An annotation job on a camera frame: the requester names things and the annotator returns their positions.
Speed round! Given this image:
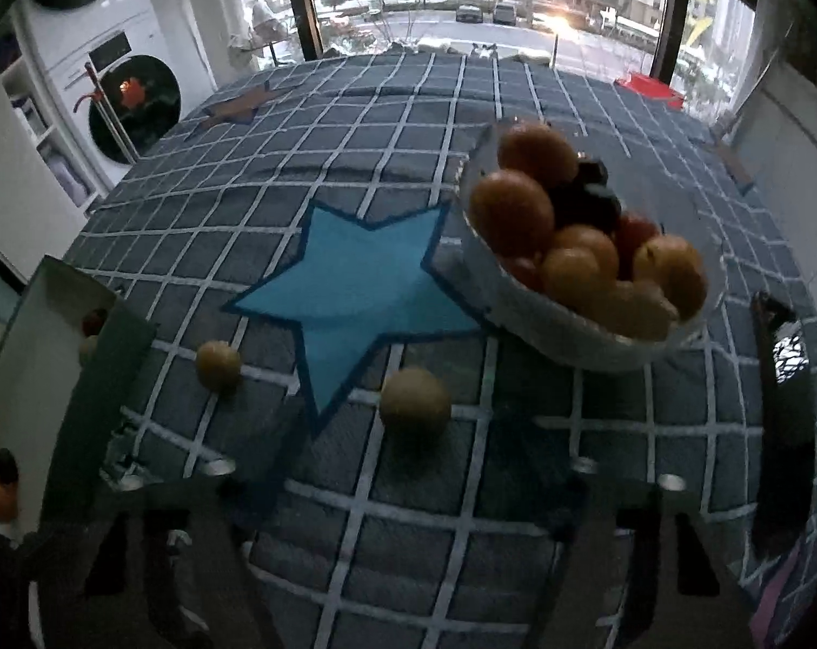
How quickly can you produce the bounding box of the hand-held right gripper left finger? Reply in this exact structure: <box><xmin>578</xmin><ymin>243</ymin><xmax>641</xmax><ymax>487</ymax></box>
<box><xmin>36</xmin><ymin>461</ymin><xmax>288</xmax><ymax>649</ymax></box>

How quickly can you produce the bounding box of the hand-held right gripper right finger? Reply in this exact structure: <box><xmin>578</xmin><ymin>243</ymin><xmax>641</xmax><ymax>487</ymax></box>
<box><xmin>516</xmin><ymin>460</ymin><xmax>754</xmax><ymax>649</ymax></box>

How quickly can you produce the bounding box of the large yellow plum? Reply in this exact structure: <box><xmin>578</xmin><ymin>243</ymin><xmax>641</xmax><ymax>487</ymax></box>
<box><xmin>380</xmin><ymin>368</ymin><xmax>453</xmax><ymax>446</ymax></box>

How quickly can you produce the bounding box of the clear glass bowl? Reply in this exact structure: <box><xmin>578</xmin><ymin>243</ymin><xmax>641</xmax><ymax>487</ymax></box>
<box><xmin>457</xmin><ymin>118</ymin><xmax>727</xmax><ymax>373</ymax></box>

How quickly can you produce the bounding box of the black smartphone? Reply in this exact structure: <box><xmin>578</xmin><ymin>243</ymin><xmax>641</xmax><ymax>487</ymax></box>
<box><xmin>749</xmin><ymin>290</ymin><xmax>817</xmax><ymax>555</ymax></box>

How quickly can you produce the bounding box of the pale yellow apricot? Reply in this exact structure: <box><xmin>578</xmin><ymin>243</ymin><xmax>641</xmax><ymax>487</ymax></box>
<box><xmin>584</xmin><ymin>280</ymin><xmax>680</xmax><ymax>342</ymax></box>

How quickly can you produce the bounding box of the large orange tangerine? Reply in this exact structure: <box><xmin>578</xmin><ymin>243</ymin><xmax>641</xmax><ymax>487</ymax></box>
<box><xmin>469</xmin><ymin>170</ymin><xmax>556</xmax><ymax>256</ymax></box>

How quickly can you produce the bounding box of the checked blue tablecloth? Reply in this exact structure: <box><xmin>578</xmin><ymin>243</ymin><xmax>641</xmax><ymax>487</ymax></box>
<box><xmin>26</xmin><ymin>50</ymin><xmax>817</xmax><ymax>649</ymax></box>

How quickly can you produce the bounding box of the white cabinet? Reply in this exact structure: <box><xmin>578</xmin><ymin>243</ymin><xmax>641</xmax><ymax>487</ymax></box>
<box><xmin>719</xmin><ymin>61</ymin><xmax>817</xmax><ymax>285</ymax></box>

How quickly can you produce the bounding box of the thin pole with red tie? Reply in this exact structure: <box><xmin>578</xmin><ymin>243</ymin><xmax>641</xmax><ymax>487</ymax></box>
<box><xmin>80</xmin><ymin>62</ymin><xmax>137</xmax><ymax>164</ymax></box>

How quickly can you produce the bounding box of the white washing machine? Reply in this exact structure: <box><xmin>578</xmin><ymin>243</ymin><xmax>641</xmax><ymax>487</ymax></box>
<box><xmin>39</xmin><ymin>14</ymin><xmax>200</xmax><ymax>190</ymax></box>

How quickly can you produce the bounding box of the white shelf unit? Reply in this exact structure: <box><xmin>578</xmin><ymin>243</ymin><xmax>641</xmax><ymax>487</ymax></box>
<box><xmin>0</xmin><ymin>34</ymin><xmax>105</xmax><ymax>217</ymax></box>

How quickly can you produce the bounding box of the red box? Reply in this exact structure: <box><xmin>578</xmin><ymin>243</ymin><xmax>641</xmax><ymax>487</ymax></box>
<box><xmin>614</xmin><ymin>71</ymin><xmax>683</xmax><ymax>109</ymax></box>

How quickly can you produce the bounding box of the pale crumpled cloth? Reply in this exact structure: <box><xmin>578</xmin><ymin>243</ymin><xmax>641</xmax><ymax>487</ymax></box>
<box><xmin>229</xmin><ymin>0</ymin><xmax>294</xmax><ymax>58</ymax></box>

